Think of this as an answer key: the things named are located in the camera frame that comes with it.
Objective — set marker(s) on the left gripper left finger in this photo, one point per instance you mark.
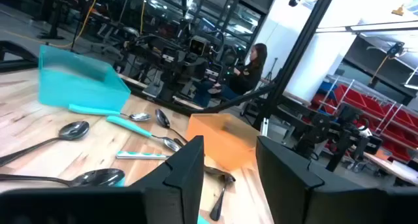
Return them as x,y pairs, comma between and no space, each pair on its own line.
170,191

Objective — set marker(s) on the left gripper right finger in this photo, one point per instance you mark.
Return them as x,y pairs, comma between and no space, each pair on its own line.
294,191

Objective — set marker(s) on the black spoon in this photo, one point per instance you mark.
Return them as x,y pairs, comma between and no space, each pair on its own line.
218,207
98,177
162,118

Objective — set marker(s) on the silver metal spoon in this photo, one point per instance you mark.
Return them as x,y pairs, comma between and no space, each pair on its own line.
73,130

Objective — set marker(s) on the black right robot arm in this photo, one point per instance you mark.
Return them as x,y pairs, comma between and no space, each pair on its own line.
343,139

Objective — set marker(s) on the orange translucent plastic bin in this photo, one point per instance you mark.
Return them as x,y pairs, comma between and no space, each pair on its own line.
222,145

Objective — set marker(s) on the background wooden table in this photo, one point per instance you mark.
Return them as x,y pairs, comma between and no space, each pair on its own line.
392,168

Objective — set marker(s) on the rack with red bins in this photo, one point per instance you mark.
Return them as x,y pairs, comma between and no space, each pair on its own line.
359,101

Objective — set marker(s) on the person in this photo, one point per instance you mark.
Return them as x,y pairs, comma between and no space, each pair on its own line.
248,77

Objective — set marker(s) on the background robot workstation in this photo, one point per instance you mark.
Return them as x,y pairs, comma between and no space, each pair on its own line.
176,64

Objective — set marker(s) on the teal translucent plastic bin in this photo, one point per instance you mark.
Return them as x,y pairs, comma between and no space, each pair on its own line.
81,87

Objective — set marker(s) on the yellow hanging object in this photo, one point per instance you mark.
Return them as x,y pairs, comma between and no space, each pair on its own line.
398,11

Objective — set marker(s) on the black floor stand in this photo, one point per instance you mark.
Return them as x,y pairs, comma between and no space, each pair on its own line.
54,15

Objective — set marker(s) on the silver aluminium bracket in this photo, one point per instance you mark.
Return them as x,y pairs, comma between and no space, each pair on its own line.
264,127

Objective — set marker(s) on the black overhead camera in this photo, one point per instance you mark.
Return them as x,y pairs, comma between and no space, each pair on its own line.
395,49

